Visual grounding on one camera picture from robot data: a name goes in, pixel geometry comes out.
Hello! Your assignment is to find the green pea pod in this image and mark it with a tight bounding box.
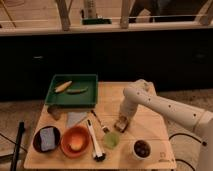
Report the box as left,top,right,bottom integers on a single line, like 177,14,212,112
66,87,88,94

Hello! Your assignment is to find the brown potato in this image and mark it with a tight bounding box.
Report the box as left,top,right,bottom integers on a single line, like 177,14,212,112
47,106,61,120

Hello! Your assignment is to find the black cable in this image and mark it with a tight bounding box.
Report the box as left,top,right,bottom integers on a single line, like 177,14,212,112
168,132,204,171

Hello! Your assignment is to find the green base stand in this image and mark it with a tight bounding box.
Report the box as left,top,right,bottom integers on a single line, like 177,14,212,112
82,18,112,25

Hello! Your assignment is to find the grey cloth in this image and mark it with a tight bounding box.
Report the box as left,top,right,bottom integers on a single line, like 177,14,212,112
66,112,87,128

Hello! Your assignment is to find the blue grey sponge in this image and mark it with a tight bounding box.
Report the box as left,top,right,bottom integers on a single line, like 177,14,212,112
40,127,55,151

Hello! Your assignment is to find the white cup with dark contents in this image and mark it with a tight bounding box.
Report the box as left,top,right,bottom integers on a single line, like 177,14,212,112
132,140,151,160

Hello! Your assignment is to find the green plastic tray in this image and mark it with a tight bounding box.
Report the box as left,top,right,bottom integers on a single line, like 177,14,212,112
45,74,98,108

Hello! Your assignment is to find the green plastic cup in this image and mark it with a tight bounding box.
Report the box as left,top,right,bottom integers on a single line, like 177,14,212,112
103,132,120,149

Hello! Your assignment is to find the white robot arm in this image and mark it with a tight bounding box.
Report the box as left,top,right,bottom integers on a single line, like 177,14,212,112
119,79,213,171

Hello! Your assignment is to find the orange bowl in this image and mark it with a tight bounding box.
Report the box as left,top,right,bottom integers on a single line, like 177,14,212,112
60,126,90,158

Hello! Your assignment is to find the metal spoon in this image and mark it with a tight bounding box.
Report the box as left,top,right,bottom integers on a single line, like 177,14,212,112
91,110,110,133

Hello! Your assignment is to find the black pole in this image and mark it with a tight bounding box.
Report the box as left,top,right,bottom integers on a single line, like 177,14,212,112
10,122,25,171

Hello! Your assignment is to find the yellow orange fruit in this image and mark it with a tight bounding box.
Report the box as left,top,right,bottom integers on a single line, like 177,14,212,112
70,135,84,151

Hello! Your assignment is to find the wooden block eraser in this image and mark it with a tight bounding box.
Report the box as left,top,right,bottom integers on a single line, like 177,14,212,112
114,118,129,133

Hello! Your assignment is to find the dark brown bowl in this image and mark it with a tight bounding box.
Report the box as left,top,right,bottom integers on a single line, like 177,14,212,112
33,126,61,153

